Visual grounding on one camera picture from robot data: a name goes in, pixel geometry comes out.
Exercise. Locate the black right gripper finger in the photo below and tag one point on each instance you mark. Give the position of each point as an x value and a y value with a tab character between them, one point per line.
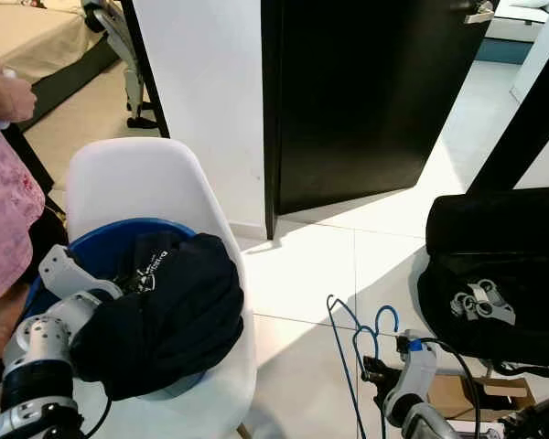
369	383
372	364

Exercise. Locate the navy knit garment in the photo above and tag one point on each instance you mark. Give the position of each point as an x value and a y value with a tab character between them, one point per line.
183	329

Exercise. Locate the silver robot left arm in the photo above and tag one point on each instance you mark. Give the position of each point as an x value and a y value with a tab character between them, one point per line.
41	357

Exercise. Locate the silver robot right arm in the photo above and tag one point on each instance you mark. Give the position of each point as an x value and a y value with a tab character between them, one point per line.
421	425

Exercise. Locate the cardboard box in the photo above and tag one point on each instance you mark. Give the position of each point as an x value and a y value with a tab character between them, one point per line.
485	393

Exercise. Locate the black bag with robot logo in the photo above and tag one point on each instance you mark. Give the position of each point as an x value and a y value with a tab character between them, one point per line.
494	265

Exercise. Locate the black tripod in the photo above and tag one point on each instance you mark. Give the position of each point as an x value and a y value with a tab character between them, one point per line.
540	416

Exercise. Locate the black printed garment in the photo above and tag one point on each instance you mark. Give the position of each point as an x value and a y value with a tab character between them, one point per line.
156	261

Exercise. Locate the person in pink shirt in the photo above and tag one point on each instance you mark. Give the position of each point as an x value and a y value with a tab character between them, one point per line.
5	210

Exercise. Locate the black door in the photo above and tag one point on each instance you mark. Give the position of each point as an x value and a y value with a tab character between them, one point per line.
366	101

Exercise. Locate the blue plastic basin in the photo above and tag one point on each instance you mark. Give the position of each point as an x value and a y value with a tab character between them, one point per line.
110	240

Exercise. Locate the white plastic chair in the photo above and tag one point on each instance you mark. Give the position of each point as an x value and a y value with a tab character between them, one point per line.
146	178

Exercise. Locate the white bed with teal base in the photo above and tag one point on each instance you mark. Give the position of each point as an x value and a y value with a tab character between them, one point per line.
499	41

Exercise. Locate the grey humanoid robot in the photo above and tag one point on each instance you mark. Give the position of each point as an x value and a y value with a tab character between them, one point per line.
119	46

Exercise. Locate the beige bed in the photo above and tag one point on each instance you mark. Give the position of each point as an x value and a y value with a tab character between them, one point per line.
37	37

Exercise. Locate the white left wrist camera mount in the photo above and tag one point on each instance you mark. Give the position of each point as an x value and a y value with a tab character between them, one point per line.
73	274

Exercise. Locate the black door frame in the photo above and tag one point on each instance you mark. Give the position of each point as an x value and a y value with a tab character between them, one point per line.
522	128

